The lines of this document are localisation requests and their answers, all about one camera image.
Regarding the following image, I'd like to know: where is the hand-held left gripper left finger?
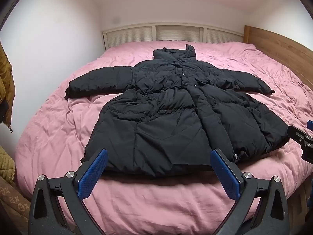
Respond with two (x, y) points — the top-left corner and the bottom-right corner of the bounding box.
(29, 148), (108, 235)

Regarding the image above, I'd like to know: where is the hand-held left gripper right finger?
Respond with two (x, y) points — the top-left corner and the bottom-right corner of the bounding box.
(210, 148), (290, 235)

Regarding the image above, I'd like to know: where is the black puffer coat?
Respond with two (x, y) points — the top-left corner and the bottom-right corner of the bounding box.
(64, 44), (290, 178)

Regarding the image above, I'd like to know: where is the pink bed cover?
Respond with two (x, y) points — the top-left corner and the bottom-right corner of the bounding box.
(13, 41), (313, 235)

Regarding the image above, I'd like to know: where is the wooden bed board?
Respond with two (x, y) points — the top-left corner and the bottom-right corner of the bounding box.
(244, 25), (313, 89)

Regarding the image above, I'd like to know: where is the brown patterned bag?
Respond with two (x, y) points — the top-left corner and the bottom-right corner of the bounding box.
(0, 176), (32, 233)

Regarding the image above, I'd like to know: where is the mustard quilted cloth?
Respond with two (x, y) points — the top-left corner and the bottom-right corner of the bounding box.
(0, 145), (16, 184)

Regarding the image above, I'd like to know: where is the brown hanging jacket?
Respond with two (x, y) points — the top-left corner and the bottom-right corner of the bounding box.
(0, 42), (16, 133)

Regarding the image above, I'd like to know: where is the white slatted headboard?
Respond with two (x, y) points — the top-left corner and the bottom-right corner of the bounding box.
(101, 23), (244, 52)

